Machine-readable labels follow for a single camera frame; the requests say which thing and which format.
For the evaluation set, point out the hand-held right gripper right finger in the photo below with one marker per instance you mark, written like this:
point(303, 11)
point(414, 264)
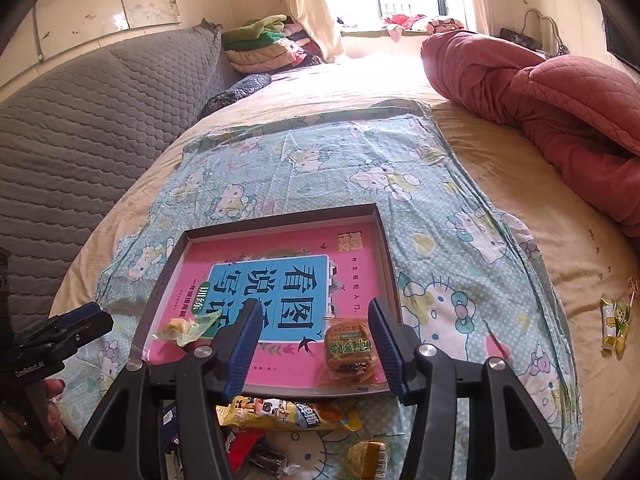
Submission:
point(385, 350)

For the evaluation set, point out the red quilt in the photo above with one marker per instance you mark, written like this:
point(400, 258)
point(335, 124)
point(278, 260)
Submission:
point(550, 100)

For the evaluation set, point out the red snack packet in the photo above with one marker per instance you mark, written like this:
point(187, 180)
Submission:
point(240, 447)

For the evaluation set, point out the dark flat screen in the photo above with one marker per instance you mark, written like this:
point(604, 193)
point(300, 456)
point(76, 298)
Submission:
point(622, 40)

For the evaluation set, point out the yellow long snack packet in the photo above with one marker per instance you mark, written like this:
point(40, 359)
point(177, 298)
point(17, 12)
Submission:
point(280, 410)

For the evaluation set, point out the beige bed sheet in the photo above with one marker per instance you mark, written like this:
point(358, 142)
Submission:
point(550, 240)

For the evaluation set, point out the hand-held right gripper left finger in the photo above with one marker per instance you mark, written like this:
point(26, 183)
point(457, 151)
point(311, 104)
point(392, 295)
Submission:
point(245, 355)

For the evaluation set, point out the orange round cake packet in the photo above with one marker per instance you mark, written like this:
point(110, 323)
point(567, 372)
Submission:
point(192, 344)

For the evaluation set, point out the grey cardboard box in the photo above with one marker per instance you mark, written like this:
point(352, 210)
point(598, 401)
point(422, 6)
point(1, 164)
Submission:
point(387, 260)

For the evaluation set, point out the cartoon cat printed blanket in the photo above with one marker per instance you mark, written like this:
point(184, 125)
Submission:
point(350, 160)

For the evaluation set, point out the yellow cake green wrapper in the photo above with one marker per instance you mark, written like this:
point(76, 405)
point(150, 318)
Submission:
point(187, 329)

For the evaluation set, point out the dark patterned pillow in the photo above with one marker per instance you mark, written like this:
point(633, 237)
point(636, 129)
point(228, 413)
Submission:
point(240, 90)

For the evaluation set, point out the dark patterned bag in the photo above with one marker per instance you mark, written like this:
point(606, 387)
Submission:
point(520, 38)

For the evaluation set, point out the yellow green snack packet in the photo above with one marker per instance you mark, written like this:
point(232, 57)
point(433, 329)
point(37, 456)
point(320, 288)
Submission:
point(615, 325)

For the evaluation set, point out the dark brown cake packet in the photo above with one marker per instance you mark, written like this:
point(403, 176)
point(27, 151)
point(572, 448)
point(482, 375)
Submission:
point(267, 462)

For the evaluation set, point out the white curved frame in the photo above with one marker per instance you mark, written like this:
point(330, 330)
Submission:
point(550, 22)

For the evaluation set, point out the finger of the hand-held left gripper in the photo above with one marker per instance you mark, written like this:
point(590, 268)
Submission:
point(80, 312)
point(92, 327)

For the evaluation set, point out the person's left hand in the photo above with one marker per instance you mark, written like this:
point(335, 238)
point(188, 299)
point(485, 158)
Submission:
point(52, 405)

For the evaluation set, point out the blue snack packet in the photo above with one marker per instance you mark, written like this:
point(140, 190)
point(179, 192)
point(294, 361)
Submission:
point(169, 427)

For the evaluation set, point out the round cake green label packet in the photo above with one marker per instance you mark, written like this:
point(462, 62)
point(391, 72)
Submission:
point(345, 355)

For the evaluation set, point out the grey quilted headboard cover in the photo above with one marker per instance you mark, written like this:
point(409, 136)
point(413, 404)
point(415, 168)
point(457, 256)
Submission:
point(100, 125)

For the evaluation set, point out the clothes on window sill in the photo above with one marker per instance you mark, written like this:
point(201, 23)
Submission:
point(415, 22)

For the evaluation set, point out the pile of folded blankets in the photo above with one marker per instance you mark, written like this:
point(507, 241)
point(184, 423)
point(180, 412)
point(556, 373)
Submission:
point(260, 45)

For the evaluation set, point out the small yellow cake packet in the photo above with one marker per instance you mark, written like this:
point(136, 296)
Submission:
point(367, 457)

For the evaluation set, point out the pink and blue book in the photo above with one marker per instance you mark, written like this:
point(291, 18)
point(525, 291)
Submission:
point(250, 245)

